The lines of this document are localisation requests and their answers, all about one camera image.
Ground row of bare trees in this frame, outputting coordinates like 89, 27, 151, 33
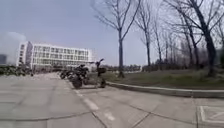
90, 0, 224, 79

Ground row of parked motorbikes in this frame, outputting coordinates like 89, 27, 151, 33
58, 58, 108, 90

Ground grey kerb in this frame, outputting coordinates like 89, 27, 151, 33
105, 80, 224, 100

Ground grass slope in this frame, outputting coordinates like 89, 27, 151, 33
101, 67, 224, 91

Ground white building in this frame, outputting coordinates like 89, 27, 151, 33
15, 40, 93, 71

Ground grey slab pavement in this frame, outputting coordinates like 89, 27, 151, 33
0, 72, 224, 128

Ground row of bushes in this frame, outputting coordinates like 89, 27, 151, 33
0, 64, 35, 77

